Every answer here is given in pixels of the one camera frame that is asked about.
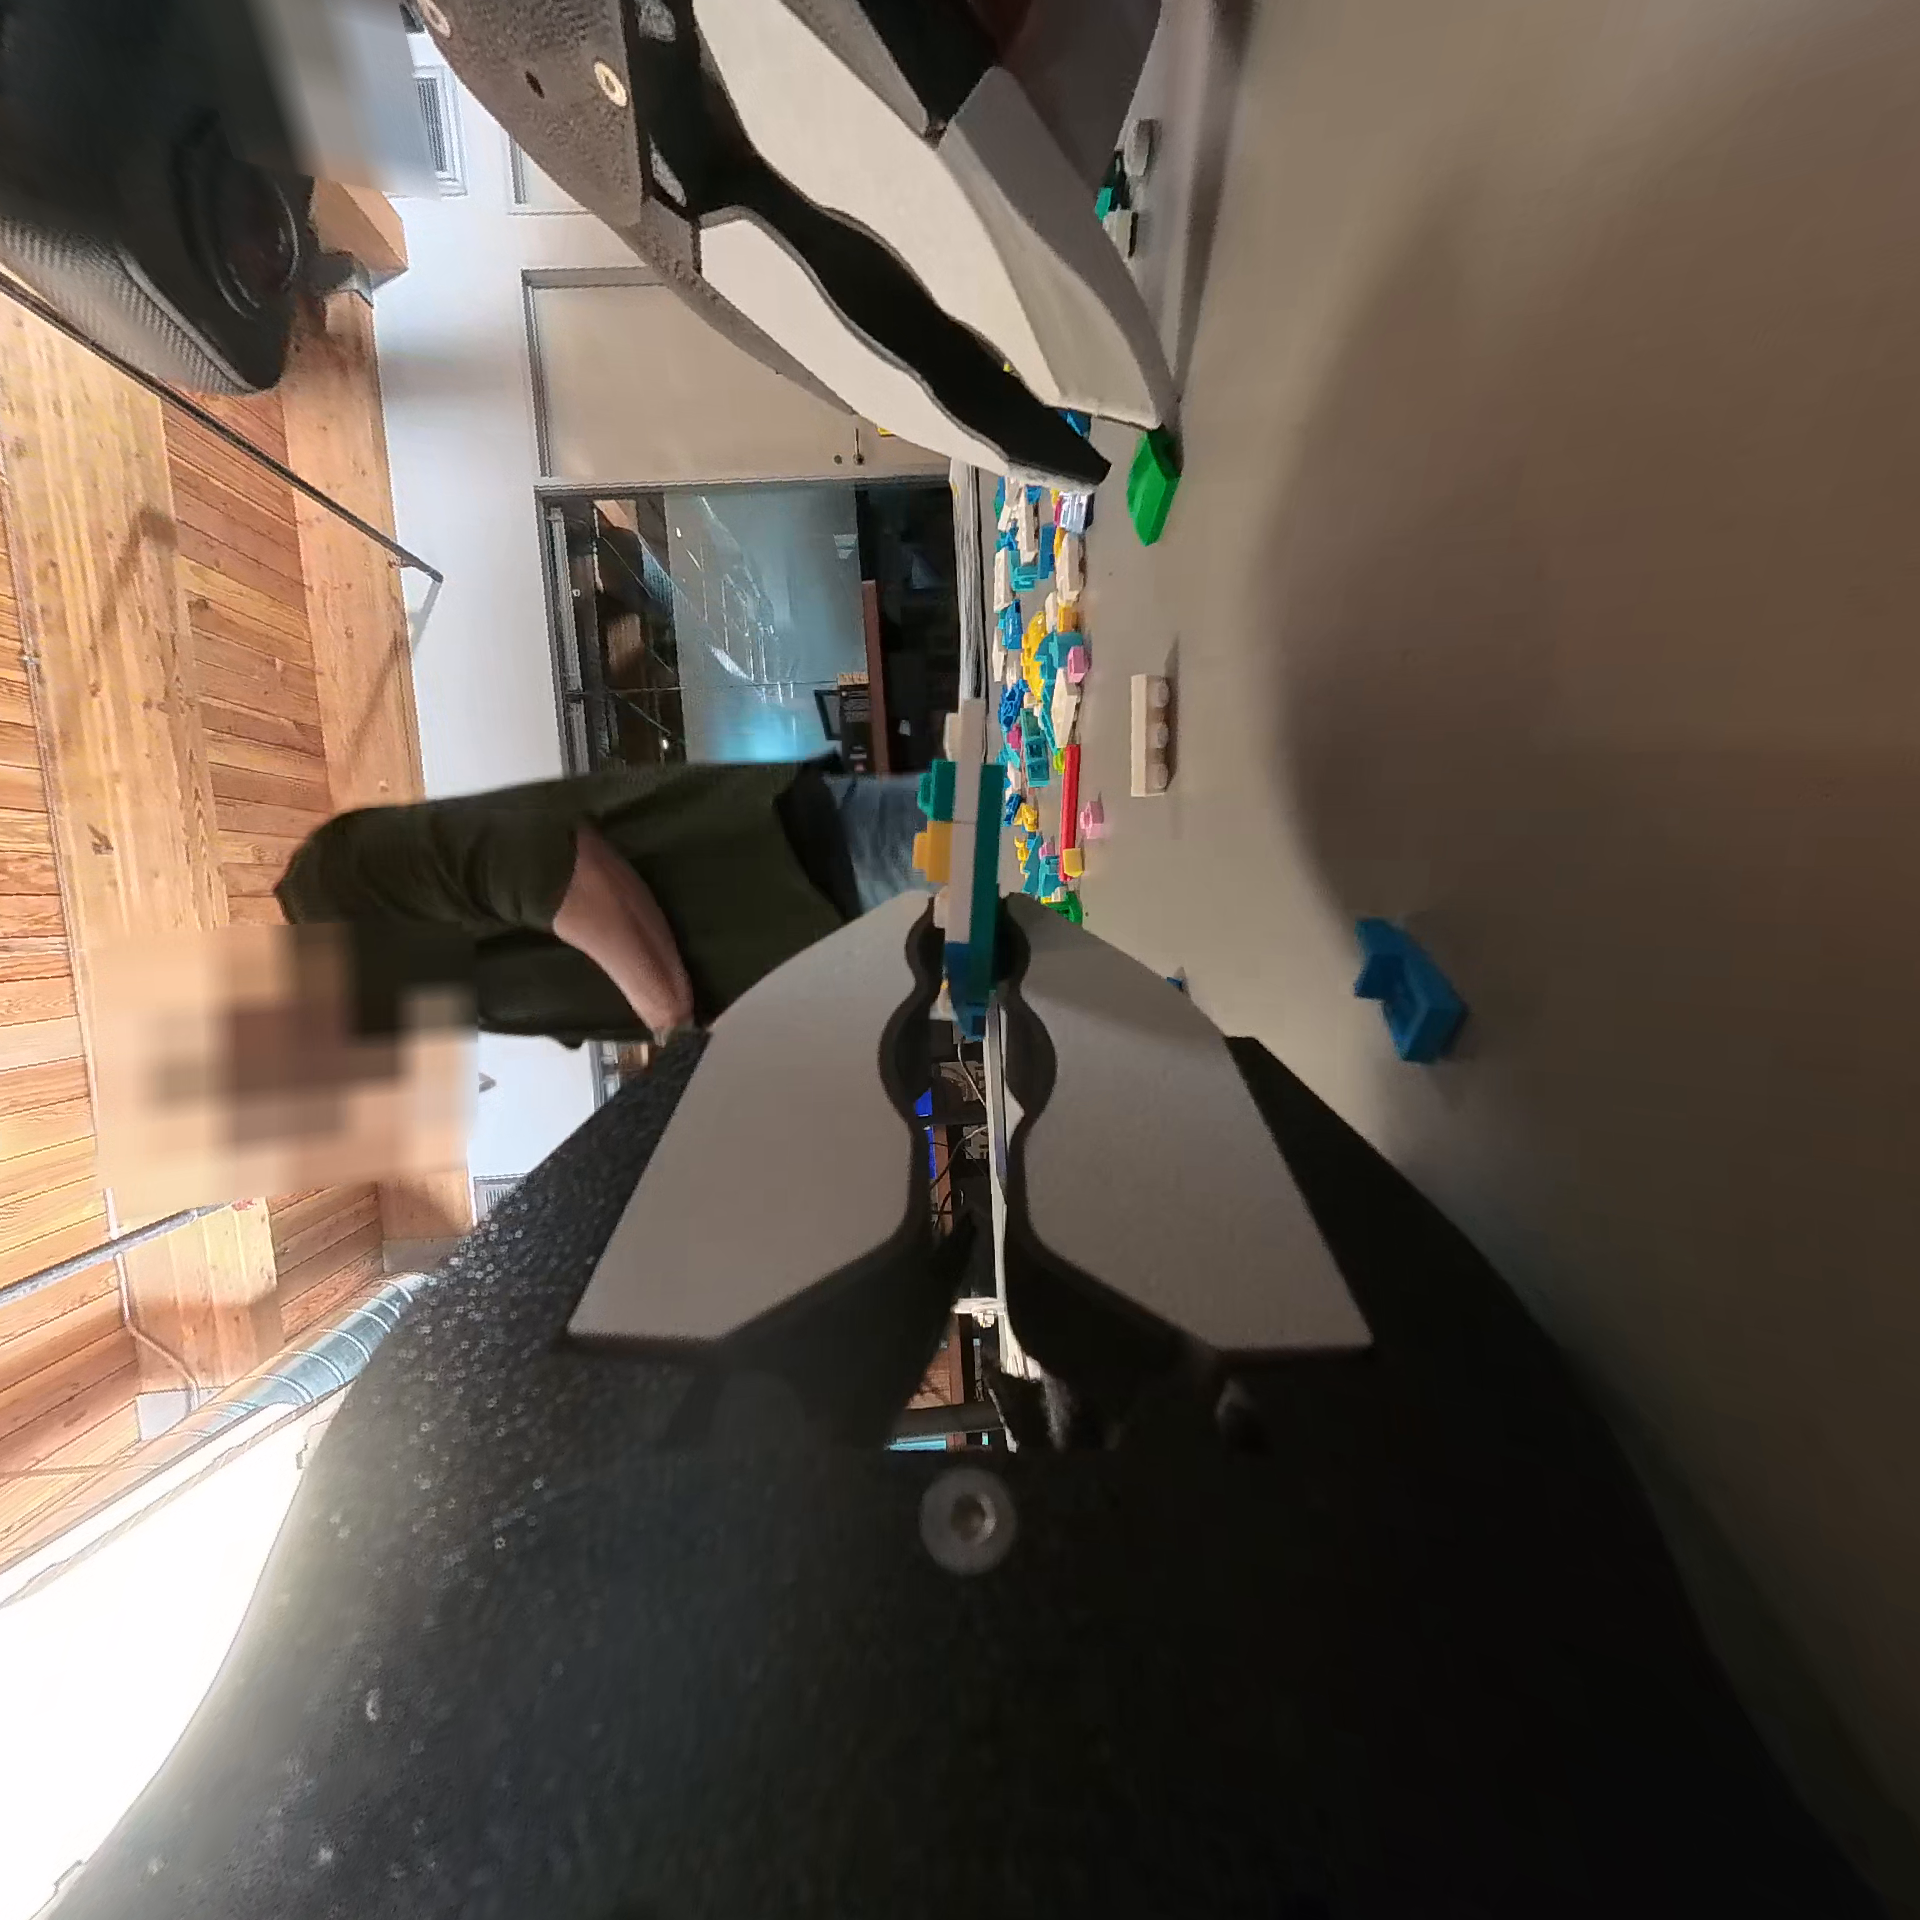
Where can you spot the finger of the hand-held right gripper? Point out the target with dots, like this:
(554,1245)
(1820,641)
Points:
(900,104)
(840,322)

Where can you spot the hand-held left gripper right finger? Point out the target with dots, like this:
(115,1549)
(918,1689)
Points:
(1185,1185)

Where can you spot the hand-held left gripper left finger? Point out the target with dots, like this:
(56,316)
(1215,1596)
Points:
(751,1154)

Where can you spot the green toy brick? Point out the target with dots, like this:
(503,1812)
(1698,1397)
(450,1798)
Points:
(1152,483)

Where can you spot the multicolour toy brick assembly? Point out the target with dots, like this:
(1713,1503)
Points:
(982,855)

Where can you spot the another person's forearm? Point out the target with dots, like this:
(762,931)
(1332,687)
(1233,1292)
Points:
(638,938)

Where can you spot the teal toy brick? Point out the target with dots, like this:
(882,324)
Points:
(1111,195)

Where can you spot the grey round toy piece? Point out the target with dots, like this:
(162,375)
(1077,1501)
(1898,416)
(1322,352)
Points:
(1141,146)

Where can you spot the small blue toy brick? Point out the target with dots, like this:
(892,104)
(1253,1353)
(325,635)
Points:
(1410,992)

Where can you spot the glass partition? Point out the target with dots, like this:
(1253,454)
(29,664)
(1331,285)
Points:
(751,631)

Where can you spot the pile of colourful toy bricks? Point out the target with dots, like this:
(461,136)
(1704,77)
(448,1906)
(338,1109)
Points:
(1039,661)

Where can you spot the red long toy brick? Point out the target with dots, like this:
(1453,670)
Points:
(1070,795)

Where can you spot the white long toy brick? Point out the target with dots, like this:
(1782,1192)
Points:
(1152,734)

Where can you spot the black metal handrail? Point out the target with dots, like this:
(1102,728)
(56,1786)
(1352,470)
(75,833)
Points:
(323,502)

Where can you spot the silver ventilation duct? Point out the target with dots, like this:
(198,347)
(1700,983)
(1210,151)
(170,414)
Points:
(338,1342)

